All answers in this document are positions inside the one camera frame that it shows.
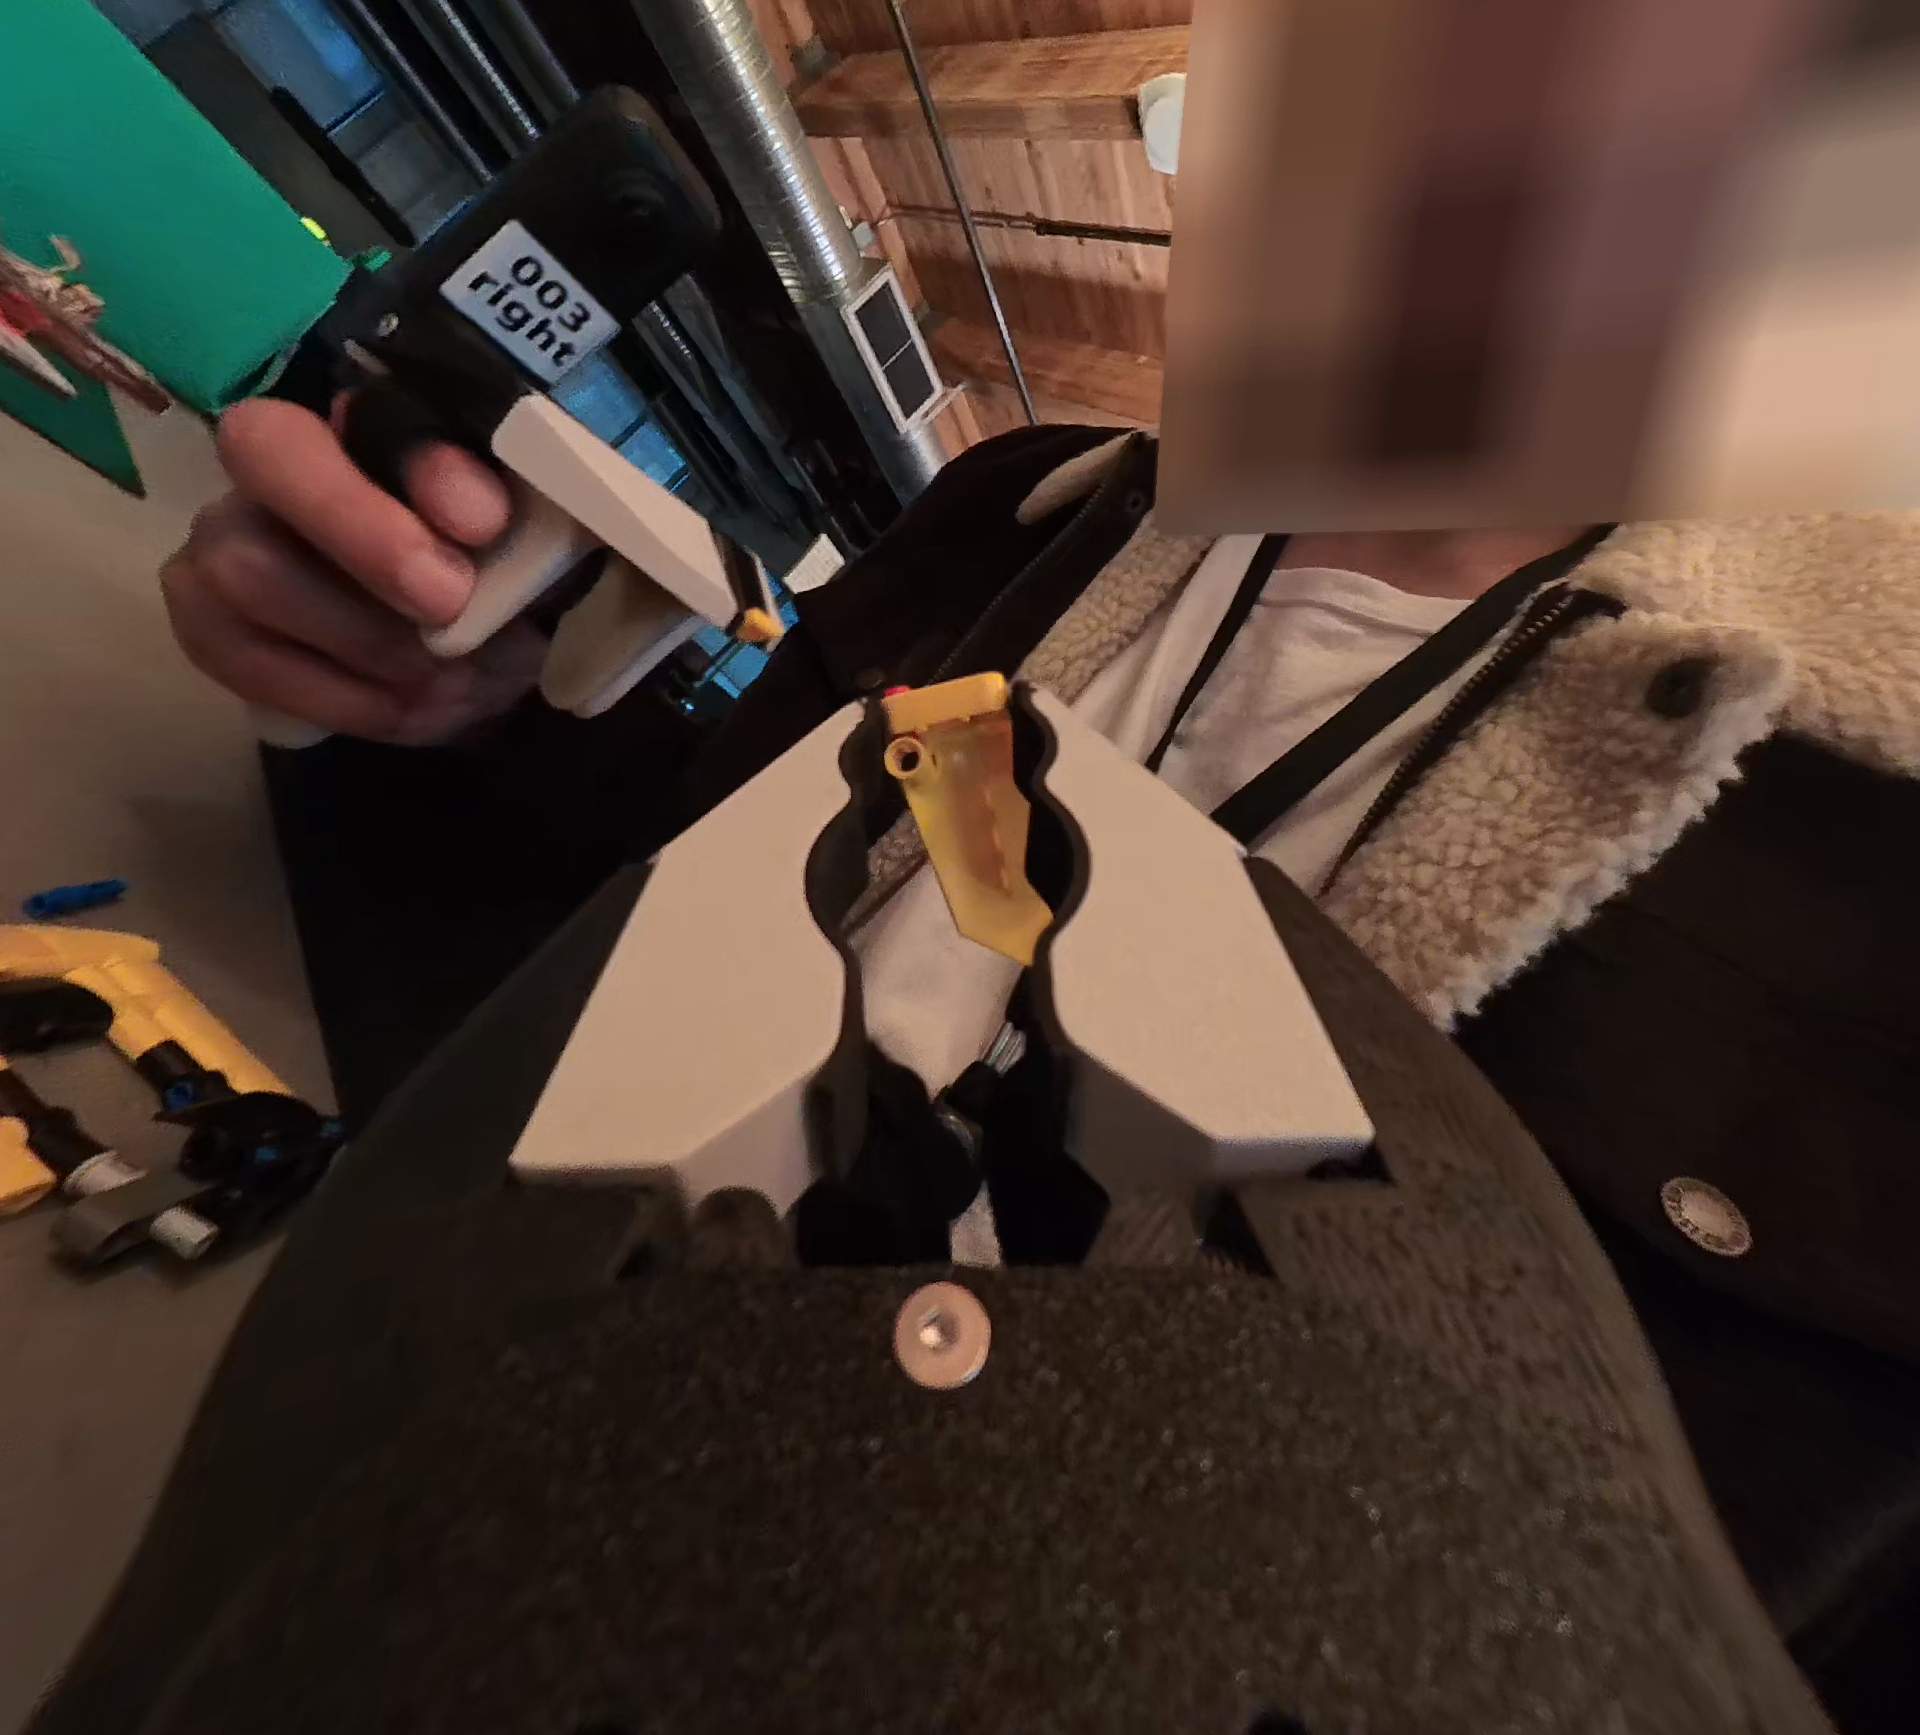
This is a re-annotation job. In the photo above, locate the silver spiral duct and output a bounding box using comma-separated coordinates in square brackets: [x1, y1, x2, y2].
[531, 0, 969, 514]

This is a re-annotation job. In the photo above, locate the person's right hand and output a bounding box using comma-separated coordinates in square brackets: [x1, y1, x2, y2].
[156, 394, 545, 749]

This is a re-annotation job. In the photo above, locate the dark sherpa-lined jacket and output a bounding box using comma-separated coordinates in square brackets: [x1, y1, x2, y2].
[261, 422, 1920, 1735]

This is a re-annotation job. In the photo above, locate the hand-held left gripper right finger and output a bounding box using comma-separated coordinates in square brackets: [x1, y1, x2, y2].
[1007, 686, 1378, 1191]

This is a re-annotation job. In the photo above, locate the yellow U-shaped brick assembly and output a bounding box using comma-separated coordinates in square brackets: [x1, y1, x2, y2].
[0, 921, 350, 1269]

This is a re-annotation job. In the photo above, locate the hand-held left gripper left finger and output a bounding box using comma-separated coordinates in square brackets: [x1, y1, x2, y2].
[510, 698, 882, 1191]

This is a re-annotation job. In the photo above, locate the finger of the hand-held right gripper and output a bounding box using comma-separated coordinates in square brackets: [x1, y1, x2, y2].
[536, 554, 709, 720]
[487, 394, 748, 630]

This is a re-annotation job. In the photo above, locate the green plastic bin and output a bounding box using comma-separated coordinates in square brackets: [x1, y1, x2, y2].
[0, 0, 395, 500]

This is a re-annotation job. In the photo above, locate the white vent grille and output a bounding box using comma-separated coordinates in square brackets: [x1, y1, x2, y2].
[835, 262, 950, 430]

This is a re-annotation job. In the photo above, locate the black lanyard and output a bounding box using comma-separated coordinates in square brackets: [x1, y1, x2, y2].
[1146, 532, 1591, 851]

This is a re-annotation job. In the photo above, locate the yellow brick panel piece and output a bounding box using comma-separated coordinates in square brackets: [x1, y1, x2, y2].
[879, 672, 1056, 969]

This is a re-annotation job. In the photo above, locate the wooden stick model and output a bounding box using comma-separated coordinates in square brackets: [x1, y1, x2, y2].
[0, 236, 174, 418]

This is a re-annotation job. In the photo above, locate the black badge reel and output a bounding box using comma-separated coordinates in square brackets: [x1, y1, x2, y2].
[861, 1021, 1037, 1219]

